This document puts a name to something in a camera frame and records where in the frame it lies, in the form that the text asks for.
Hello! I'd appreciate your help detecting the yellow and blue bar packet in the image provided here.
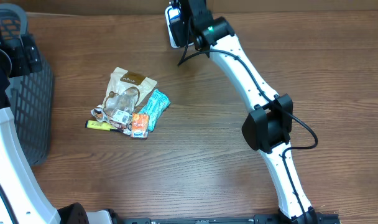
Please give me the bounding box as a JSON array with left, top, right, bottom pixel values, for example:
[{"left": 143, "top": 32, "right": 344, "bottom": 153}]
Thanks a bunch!
[{"left": 85, "top": 120, "right": 120, "bottom": 133}]

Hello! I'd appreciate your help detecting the teal snack packet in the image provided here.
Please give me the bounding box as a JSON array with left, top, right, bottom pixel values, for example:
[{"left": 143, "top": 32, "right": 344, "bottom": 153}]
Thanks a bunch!
[{"left": 139, "top": 89, "right": 170, "bottom": 131}]

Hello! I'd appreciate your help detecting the beige Pantree snack bag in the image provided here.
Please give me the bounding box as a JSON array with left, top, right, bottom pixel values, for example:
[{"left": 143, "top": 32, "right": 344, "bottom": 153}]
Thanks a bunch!
[{"left": 91, "top": 67, "right": 157, "bottom": 135}]

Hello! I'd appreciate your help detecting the orange snack packet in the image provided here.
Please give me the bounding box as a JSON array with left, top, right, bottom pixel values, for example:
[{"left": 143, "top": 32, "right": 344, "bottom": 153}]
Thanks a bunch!
[{"left": 131, "top": 113, "right": 149, "bottom": 139}]

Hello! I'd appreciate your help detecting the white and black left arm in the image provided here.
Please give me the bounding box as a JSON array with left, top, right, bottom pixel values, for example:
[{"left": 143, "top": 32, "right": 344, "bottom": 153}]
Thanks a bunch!
[{"left": 0, "top": 29, "right": 117, "bottom": 224}]

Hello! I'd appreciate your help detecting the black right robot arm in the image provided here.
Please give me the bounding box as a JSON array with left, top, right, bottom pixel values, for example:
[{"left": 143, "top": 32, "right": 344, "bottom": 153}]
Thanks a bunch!
[{"left": 165, "top": 0, "right": 319, "bottom": 223}]

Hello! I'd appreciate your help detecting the white barcode scanner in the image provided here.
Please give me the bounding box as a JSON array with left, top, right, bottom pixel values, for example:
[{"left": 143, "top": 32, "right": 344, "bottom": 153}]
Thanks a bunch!
[{"left": 165, "top": 1, "right": 193, "bottom": 49}]

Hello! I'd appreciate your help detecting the dark grey plastic basket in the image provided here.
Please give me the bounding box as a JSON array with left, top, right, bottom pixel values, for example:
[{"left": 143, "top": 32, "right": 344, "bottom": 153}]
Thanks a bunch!
[{"left": 0, "top": 3, "right": 54, "bottom": 166}]

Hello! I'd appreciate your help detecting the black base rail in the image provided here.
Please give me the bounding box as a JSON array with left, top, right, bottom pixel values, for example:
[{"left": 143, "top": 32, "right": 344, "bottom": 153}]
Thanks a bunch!
[{"left": 120, "top": 213, "right": 341, "bottom": 224}]

